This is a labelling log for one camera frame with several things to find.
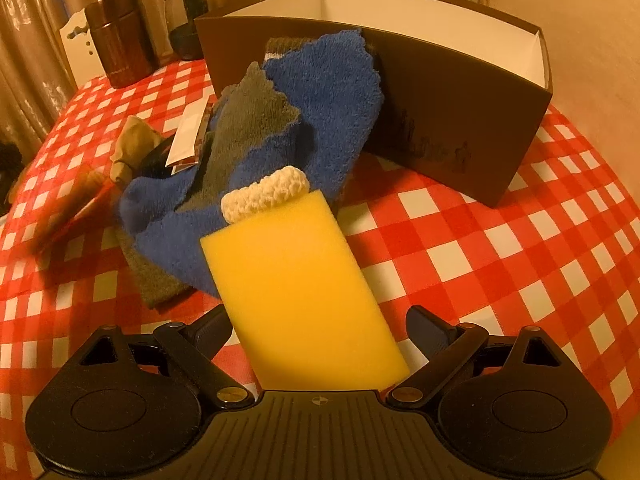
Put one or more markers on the glass jar green lid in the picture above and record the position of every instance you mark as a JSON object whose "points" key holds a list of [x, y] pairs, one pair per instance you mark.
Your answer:
{"points": [[182, 34]]}

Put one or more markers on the dark brown cylindrical canister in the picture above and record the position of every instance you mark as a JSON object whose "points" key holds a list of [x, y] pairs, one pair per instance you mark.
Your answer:
{"points": [[119, 33]]}

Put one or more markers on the white crocheted item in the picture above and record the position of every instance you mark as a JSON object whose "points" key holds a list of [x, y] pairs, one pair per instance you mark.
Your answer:
{"points": [[274, 190]]}

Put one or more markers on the beige crumpled cloth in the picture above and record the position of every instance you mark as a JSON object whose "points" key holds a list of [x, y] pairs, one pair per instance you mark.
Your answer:
{"points": [[136, 140]]}

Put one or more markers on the beige curtain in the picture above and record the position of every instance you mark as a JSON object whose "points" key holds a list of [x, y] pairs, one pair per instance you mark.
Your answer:
{"points": [[36, 81]]}

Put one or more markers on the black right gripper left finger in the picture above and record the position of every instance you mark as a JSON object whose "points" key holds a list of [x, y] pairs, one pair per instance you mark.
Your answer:
{"points": [[192, 349]]}

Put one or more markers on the grey fluffy cloth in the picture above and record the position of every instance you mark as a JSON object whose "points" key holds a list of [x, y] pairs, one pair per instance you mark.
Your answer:
{"points": [[251, 111]]}

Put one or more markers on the red white checkered tablecloth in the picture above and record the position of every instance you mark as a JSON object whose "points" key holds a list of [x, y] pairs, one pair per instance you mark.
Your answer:
{"points": [[560, 251]]}

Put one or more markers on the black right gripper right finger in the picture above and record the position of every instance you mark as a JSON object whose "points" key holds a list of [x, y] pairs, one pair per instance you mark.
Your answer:
{"points": [[447, 349]]}

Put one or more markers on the brown cardboard box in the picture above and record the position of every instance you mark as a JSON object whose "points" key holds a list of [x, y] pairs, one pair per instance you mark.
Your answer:
{"points": [[465, 86]]}

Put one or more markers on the yellow sponge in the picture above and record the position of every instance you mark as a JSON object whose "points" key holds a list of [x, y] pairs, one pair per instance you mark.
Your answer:
{"points": [[299, 304]]}

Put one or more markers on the white paper packet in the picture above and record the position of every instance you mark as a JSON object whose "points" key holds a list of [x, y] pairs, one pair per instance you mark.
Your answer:
{"points": [[183, 145]]}

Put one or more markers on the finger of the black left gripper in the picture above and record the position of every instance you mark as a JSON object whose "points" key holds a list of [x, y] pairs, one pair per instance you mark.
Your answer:
{"points": [[89, 200]]}

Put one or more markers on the blue fluffy towel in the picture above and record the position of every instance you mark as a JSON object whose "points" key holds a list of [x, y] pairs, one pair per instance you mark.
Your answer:
{"points": [[333, 83]]}

